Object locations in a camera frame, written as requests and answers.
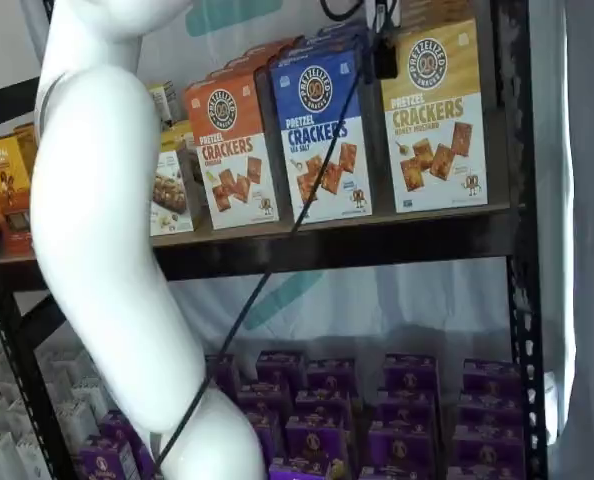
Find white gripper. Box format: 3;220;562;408
371;0;404;81

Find yellow white pretzel cracker box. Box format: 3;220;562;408
379;18;490;215

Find blue white pretzel cracker box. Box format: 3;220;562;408
315;20;369;40
287;33;367;57
268;47;374;225

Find orange white pretzel cracker box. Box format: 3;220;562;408
224;35;311;66
183;69;282;232
204;58;277;84

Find black metal shelf rack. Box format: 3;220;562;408
0;0;551;480

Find Simple Mills almond bar box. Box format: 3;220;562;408
149;127;197;237

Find purple Annie's snack box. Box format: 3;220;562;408
464;358;522;399
244;412;284;454
360;464;446;480
384;353;439;394
237;383;291;416
456;394;524;432
78;437;141;480
376;389;442;426
295;389;354;421
306;358;357;394
99;410;146;451
268;458;351;480
204;353;239;396
284;414;354;461
451;427;527;471
256;350;304;384
368;422;444;469

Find orange snack box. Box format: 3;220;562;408
12;122;41;176
0;135;33;256

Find purple and teal Annie's box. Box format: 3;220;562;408
446;467;528;480

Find white side curtain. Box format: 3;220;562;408
544;0;594;480

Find black cable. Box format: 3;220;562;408
154;0;378;469

